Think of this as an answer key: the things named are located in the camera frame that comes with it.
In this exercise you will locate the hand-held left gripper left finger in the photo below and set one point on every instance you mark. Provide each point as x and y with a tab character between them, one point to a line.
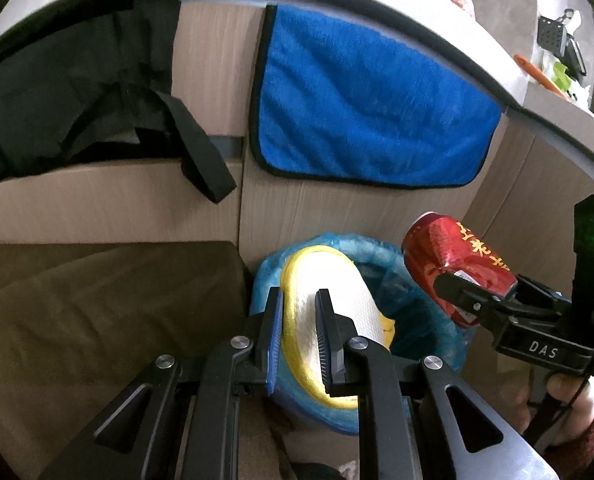
275	340

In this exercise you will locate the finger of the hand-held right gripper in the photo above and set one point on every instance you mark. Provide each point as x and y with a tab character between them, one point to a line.
472	302
542	292

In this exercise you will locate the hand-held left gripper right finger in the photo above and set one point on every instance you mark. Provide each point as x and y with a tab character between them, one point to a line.
322	340

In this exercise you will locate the red drink can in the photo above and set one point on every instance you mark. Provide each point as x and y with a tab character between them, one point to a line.
442	255

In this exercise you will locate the white bin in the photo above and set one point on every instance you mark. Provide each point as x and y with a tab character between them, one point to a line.
417	330

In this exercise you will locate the yellow white sponge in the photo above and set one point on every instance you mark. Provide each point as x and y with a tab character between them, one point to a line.
337	280

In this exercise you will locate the person's right hand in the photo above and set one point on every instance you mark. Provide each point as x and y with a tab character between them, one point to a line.
579	410

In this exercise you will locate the beige fluffy mat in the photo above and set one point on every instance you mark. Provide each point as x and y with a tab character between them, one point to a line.
349	471

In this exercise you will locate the brown table cloth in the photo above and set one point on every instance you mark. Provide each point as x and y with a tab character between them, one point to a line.
102	320

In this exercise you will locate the blue towel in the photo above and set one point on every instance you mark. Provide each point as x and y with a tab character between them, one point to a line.
367	110

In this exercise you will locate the orange long utensil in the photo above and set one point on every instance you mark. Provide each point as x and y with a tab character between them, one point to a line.
537	72

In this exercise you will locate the black cloth bag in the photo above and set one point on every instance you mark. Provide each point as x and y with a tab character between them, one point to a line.
52	100

